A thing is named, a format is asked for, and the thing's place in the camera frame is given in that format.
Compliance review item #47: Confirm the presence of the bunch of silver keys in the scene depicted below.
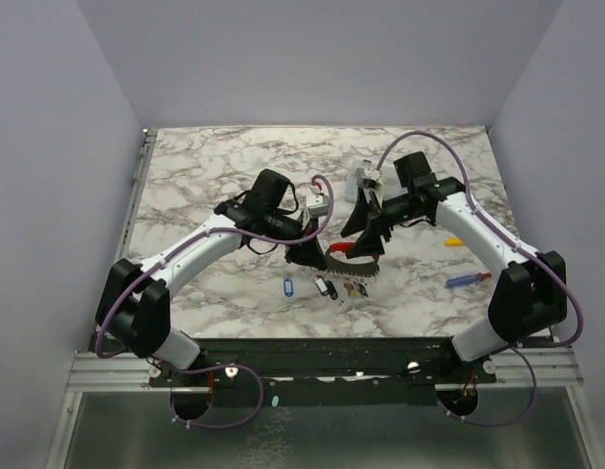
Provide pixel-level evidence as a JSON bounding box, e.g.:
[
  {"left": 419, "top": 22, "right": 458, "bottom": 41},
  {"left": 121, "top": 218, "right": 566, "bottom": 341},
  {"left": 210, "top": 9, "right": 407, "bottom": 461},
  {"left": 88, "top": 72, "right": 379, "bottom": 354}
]
[{"left": 313, "top": 277, "right": 369, "bottom": 301}]

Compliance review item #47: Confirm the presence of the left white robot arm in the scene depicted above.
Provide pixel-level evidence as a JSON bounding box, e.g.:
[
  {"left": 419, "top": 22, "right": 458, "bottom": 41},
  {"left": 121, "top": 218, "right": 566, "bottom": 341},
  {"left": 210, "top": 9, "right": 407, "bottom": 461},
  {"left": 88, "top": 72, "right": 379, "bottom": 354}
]
[{"left": 94, "top": 169, "right": 322, "bottom": 386}]

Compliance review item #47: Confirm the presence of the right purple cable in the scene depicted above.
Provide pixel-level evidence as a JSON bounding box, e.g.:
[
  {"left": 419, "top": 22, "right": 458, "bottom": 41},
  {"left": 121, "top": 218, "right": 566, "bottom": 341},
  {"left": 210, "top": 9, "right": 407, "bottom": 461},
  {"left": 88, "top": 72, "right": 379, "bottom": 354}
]
[{"left": 374, "top": 131, "right": 584, "bottom": 428}]

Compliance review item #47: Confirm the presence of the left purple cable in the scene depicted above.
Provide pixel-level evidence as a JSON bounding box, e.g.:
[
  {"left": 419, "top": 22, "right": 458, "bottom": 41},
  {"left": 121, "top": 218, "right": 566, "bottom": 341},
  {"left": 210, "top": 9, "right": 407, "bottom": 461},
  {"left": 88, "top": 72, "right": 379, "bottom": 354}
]
[{"left": 94, "top": 174, "right": 335, "bottom": 431}]

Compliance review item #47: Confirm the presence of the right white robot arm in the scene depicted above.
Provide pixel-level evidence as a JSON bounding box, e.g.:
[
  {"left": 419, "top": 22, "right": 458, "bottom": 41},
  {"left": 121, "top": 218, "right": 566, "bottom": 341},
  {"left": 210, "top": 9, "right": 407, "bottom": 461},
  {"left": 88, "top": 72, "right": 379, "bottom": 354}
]
[{"left": 341, "top": 151, "right": 567, "bottom": 382}]

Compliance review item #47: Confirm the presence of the blue key tag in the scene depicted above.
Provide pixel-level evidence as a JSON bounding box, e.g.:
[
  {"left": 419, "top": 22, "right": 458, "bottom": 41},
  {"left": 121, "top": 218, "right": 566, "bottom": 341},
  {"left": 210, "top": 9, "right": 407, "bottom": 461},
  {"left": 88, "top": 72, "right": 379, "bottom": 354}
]
[{"left": 282, "top": 278, "right": 294, "bottom": 298}]

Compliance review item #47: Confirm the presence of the purple cable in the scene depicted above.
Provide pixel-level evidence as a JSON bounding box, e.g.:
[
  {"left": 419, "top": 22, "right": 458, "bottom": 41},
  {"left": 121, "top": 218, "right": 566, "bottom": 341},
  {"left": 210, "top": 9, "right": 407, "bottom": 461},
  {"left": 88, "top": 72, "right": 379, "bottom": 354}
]
[
  {"left": 94, "top": 174, "right": 335, "bottom": 431},
  {"left": 374, "top": 131, "right": 584, "bottom": 428}
]

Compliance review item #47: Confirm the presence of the red black key holder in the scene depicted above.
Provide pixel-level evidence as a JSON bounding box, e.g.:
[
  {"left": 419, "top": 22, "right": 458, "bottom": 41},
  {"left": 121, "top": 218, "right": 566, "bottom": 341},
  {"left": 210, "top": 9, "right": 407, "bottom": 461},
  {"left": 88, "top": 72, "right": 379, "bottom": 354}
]
[{"left": 324, "top": 241, "right": 380, "bottom": 278}]

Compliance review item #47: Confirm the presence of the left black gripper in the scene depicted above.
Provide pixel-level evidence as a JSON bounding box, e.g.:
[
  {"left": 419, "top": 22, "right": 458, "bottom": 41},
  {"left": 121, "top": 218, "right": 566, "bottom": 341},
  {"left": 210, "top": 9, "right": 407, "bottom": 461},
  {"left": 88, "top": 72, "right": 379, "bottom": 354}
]
[{"left": 263, "top": 209, "right": 327, "bottom": 270}]

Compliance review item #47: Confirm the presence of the clear plastic organizer box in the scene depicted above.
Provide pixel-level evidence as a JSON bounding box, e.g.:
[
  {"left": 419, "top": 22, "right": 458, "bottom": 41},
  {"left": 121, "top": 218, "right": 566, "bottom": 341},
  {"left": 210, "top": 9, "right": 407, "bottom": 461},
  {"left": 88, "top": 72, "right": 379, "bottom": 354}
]
[{"left": 344, "top": 159, "right": 403, "bottom": 203}]

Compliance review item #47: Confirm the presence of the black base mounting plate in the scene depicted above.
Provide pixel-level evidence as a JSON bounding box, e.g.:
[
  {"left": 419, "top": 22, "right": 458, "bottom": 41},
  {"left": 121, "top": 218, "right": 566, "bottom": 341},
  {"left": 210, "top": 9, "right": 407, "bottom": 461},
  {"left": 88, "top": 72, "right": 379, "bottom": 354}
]
[{"left": 146, "top": 337, "right": 497, "bottom": 407}]

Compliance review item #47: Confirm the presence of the yellow marker pen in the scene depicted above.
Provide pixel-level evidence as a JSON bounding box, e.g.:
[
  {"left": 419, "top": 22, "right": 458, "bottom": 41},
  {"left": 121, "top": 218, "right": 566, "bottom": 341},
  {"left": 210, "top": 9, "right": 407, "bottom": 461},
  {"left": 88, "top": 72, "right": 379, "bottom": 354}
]
[{"left": 445, "top": 237, "right": 464, "bottom": 247}]

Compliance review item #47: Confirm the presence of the blue red marker pen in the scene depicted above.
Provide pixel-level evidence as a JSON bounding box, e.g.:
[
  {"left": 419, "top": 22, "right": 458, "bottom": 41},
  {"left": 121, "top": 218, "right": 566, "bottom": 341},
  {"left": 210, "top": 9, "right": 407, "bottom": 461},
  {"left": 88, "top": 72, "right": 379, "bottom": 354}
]
[{"left": 446, "top": 273, "right": 492, "bottom": 288}]

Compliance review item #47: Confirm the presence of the left side aluminium rail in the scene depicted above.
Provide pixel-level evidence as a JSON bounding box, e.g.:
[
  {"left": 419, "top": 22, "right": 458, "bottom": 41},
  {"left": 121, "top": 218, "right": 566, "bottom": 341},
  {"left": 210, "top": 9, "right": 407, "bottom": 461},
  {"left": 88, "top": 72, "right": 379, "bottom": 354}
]
[{"left": 114, "top": 129, "right": 158, "bottom": 262}]

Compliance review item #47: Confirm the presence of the aluminium frame rail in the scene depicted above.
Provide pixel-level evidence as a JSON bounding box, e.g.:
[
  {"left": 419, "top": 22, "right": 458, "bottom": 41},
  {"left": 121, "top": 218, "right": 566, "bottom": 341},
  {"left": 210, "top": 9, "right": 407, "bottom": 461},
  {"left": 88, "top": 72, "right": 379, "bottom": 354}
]
[{"left": 67, "top": 348, "right": 584, "bottom": 393}]

